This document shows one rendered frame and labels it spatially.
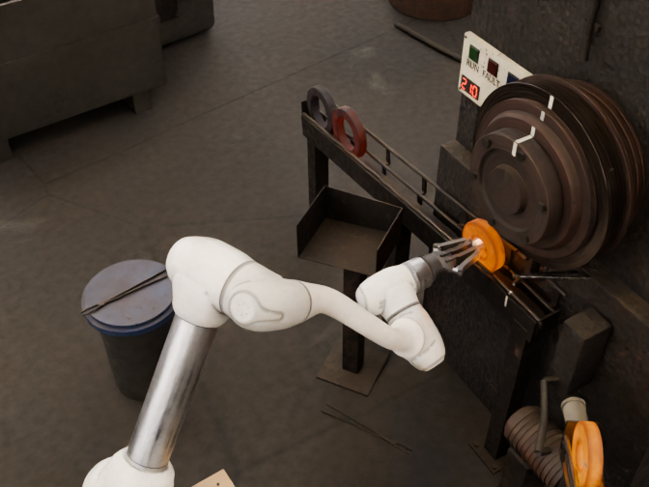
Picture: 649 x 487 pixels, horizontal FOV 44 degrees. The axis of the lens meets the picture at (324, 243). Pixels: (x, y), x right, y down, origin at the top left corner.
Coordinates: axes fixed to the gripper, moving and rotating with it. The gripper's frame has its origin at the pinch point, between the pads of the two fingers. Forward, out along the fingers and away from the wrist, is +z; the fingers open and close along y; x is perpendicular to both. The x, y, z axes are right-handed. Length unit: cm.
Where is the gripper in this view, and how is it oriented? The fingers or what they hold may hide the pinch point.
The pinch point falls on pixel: (484, 242)
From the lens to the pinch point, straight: 234.4
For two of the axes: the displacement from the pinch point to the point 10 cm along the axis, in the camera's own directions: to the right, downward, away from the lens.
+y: 5.1, 5.9, -6.3
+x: -0.5, -7.1, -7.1
